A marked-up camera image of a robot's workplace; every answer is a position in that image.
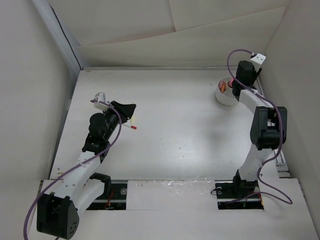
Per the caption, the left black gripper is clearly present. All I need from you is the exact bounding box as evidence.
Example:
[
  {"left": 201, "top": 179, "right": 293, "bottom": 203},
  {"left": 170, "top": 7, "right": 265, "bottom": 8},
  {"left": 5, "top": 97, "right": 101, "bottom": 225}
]
[{"left": 102, "top": 101, "right": 135, "bottom": 141}]

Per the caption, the red capped white pen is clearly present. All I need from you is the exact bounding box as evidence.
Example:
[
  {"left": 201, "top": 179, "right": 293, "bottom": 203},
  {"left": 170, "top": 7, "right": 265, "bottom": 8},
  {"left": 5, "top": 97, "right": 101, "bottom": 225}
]
[{"left": 123, "top": 123, "right": 137, "bottom": 130}]

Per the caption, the pink capped glue bottle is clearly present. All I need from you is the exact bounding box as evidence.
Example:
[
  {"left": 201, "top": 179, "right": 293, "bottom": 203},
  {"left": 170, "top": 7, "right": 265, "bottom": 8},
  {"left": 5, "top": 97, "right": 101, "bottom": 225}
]
[{"left": 227, "top": 78, "right": 234, "bottom": 88}]

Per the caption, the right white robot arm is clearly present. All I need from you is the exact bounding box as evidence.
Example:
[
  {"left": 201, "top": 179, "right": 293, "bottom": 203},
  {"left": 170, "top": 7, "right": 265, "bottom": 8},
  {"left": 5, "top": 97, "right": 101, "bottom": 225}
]
[{"left": 231, "top": 60, "right": 288, "bottom": 199}]

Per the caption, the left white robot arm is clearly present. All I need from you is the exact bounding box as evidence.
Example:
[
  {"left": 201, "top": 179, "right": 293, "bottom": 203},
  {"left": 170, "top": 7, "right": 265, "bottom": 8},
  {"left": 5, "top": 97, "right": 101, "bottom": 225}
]
[{"left": 36, "top": 99, "right": 137, "bottom": 240}]

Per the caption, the white round divided container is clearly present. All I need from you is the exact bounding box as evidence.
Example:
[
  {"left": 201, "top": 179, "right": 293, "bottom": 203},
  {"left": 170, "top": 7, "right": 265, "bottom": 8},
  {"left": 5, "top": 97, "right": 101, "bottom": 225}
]
[{"left": 215, "top": 77, "right": 238, "bottom": 107}]

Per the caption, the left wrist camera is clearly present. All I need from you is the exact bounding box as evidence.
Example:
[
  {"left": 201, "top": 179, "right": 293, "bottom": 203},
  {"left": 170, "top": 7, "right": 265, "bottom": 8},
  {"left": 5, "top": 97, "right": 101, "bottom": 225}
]
[{"left": 90, "top": 92, "right": 109, "bottom": 111}]

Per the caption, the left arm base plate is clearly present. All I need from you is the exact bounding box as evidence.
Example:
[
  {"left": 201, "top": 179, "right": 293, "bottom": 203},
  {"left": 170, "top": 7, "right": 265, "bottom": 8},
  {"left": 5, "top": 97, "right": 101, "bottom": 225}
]
[{"left": 87, "top": 181, "right": 128, "bottom": 211}]

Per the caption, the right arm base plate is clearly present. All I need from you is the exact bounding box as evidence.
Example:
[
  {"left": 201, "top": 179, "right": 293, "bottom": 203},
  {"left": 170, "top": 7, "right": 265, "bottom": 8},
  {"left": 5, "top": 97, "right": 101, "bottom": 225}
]
[{"left": 211, "top": 180, "right": 264, "bottom": 210}]

